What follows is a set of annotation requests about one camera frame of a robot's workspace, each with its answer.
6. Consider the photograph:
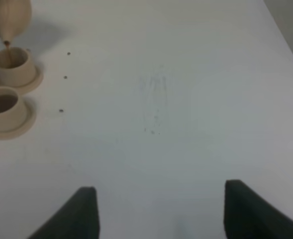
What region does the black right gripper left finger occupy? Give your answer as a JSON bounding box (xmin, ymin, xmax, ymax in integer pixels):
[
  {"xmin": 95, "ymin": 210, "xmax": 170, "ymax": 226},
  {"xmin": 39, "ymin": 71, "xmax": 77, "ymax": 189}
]
[{"xmin": 30, "ymin": 187, "xmax": 100, "ymax": 239}]

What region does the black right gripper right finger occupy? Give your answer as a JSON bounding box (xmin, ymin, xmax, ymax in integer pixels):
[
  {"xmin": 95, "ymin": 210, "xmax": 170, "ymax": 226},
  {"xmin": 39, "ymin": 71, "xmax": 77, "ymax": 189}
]
[{"xmin": 223, "ymin": 180, "xmax": 293, "ymax": 239}]

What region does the beige clay teapot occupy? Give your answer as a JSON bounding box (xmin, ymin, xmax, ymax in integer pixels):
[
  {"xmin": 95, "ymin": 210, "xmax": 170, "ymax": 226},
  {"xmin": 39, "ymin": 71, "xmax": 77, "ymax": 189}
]
[{"xmin": 0, "ymin": 0, "xmax": 32, "ymax": 46}]

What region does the near beige cup saucer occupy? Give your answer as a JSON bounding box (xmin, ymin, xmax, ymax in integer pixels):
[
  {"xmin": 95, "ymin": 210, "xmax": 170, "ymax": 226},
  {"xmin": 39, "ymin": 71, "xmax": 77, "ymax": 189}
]
[{"xmin": 0, "ymin": 101, "xmax": 37, "ymax": 140}]

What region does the beige cup saucer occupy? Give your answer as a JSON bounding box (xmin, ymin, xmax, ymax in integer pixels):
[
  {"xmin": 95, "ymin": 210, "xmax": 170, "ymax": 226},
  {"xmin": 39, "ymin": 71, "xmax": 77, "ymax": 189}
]
[
  {"xmin": 0, "ymin": 66, "xmax": 43, "ymax": 95},
  {"xmin": 0, "ymin": 101, "xmax": 37, "ymax": 140}
]

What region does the near beige teacup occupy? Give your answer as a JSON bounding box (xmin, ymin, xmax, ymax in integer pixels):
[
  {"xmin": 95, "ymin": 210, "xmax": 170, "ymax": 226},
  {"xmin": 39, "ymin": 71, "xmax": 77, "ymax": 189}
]
[{"xmin": 0, "ymin": 87, "xmax": 27, "ymax": 132}]

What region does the beige teacup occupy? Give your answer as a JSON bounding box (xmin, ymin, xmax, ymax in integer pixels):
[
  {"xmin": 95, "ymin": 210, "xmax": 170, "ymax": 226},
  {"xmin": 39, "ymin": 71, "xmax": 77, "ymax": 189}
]
[
  {"xmin": 0, "ymin": 87, "xmax": 27, "ymax": 132},
  {"xmin": 0, "ymin": 47, "xmax": 37, "ymax": 88}
]

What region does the far beige cup saucer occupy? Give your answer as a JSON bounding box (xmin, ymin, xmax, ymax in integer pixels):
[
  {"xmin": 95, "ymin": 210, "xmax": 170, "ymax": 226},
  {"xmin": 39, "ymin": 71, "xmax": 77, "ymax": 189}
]
[{"xmin": 0, "ymin": 66, "xmax": 43, "ymax": 95}]

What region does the far beige teacup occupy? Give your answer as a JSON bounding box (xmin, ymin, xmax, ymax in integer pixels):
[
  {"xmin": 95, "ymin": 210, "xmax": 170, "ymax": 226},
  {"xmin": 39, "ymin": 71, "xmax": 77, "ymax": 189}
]
[{"xmin": 0, "ymin": 47, "xmax": 37, "ymax": 88}]

